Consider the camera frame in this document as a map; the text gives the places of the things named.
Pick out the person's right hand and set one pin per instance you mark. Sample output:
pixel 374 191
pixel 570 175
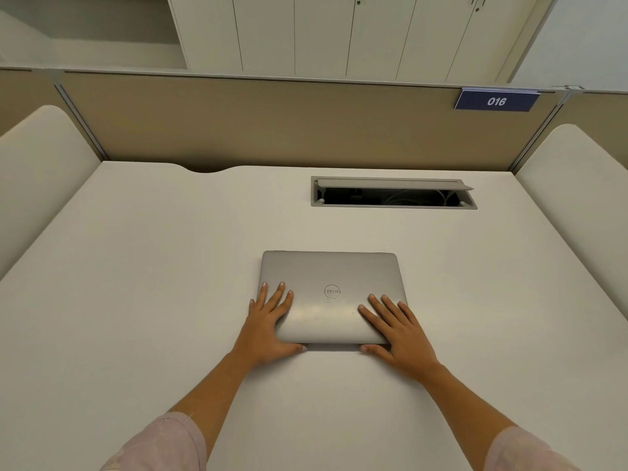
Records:
pixel 404 343

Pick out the person's left hand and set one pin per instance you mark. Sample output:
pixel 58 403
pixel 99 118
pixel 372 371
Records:
pixel 260 338

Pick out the silver laptop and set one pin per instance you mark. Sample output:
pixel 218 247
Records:
pixel 333 269

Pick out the person's left forearm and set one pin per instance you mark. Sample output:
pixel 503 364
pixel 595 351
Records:
pixel 216 392

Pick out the person's right forearm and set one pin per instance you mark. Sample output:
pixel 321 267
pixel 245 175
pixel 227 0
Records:
pixel 466 412

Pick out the person's left pink sleeve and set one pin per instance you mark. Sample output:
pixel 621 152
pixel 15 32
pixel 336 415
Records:
pixel 157 446

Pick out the person's pink sleeve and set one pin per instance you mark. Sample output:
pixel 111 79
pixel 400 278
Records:
pixel 157 446
pixel 525 453

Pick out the person's right pink sleeve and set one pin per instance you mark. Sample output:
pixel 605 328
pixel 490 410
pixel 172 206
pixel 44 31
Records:
pixel 525 453

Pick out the wide beige partition panel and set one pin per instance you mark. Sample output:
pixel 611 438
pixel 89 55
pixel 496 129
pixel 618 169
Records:
pixel 294 122

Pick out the white rounded side divider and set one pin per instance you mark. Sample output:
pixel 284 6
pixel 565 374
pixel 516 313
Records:
pixel 39 166
pixel 579 191

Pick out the blue desk number sign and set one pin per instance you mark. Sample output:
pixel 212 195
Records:
pixel 495 101

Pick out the white door cabinet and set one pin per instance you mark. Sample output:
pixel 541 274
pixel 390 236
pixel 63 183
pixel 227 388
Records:
pixel 319 34

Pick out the white open shelf unit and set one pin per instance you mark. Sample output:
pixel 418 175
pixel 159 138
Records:
pixel 98 53

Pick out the grey partition post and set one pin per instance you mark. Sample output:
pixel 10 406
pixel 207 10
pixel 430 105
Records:
pixel 539 132
pixel 81 120

